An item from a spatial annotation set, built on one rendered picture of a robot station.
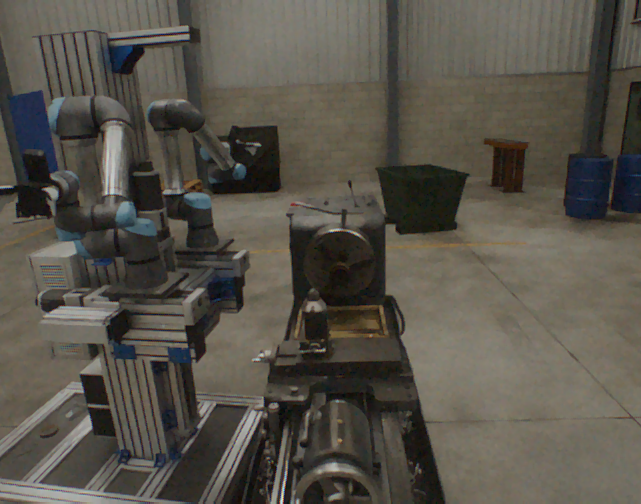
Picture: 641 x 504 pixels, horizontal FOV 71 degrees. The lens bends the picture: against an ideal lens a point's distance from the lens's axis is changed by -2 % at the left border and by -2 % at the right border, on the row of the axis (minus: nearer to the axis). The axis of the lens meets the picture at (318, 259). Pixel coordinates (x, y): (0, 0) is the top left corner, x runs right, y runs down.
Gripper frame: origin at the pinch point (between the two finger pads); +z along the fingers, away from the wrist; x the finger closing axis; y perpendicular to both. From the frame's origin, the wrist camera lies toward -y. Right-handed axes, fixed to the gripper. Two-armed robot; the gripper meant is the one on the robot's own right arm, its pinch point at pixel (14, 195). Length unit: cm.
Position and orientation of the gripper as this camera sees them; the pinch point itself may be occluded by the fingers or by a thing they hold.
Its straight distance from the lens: 118.8
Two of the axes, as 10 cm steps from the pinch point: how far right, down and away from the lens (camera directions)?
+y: -0.9, 9.6, 2.8
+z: 1.9, 2.9, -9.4
